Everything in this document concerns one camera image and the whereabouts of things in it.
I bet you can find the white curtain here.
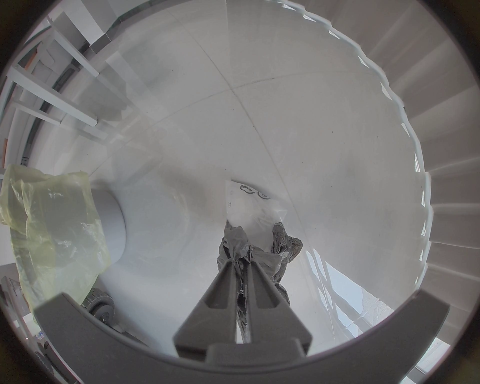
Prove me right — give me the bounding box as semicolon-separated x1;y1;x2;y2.
270;0;480;338

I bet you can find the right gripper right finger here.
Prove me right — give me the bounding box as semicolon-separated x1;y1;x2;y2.
245;258;313;355

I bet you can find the black plastic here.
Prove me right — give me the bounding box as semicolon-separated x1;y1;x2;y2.
217;219;304;344

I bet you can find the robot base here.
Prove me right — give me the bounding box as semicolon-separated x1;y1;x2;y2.
0;262;149;376

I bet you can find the grey and white chair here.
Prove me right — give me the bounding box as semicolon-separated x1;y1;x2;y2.
4;11;130;141

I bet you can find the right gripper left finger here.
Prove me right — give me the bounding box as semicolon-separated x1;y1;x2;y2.
172;261;241;361

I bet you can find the yellow plastic bag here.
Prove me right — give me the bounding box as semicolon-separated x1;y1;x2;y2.
0;164;112;325

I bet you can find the clear printed wrapper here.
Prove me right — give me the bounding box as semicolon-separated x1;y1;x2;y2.
224;179;290;263

